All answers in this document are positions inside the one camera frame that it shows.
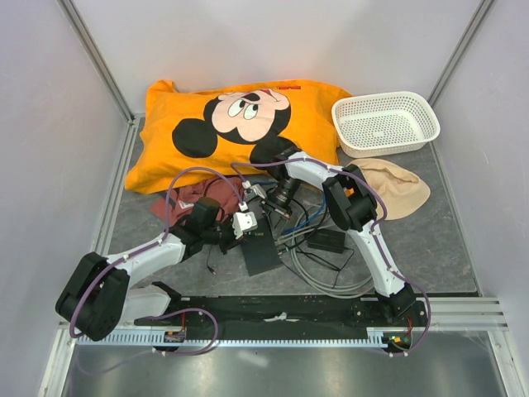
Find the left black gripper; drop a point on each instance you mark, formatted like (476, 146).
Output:
(232, 241)

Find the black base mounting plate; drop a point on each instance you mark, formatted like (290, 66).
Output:
(362, 312)

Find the black network switch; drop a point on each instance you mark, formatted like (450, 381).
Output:
(259, 250)

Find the white perforated plastic basket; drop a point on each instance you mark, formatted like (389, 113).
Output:
(384, 124)

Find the beige cloth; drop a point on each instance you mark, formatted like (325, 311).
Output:
(402, 191)

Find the orange cartoon mouse pillow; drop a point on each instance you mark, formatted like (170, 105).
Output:
(186, 133)

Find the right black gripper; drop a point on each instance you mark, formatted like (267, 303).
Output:
(278, 215)

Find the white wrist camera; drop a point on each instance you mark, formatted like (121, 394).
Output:
(242, 223)
(252, 191)

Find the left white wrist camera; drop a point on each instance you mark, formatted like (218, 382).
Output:
(242, 223)

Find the grey slotted cable duct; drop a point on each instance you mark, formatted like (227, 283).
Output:
(372, 338)

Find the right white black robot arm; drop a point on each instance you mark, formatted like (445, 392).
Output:
(352, 204)

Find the red cloth garment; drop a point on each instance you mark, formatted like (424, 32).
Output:
(182, 200)

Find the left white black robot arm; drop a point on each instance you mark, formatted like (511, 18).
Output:
(101, 292)

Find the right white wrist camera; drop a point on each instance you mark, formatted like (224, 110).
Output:
(252, 191)

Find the black power adapter brick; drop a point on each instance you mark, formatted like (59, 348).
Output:
(327, 240)

